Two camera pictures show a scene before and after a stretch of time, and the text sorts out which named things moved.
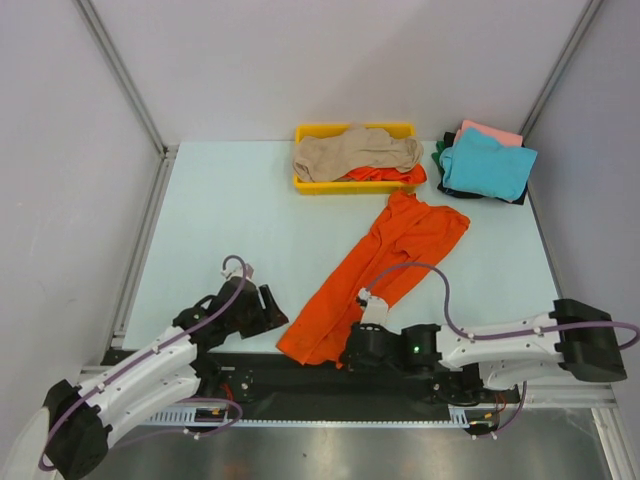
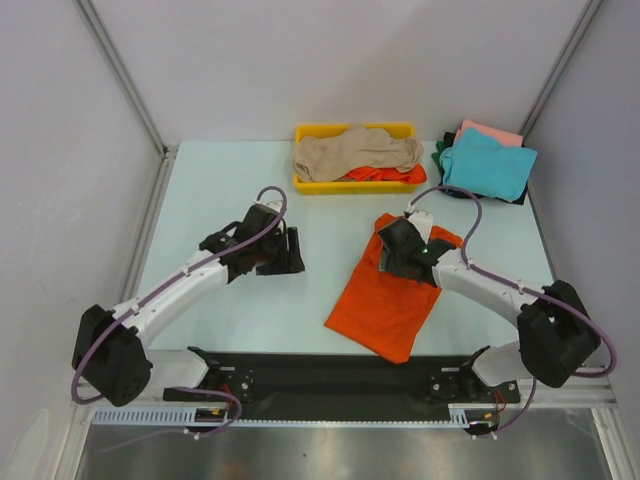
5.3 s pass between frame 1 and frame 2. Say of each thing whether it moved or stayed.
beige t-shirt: stayed
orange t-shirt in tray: stayed
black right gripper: moved
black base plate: stayed
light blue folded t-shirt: stayed
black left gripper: moved
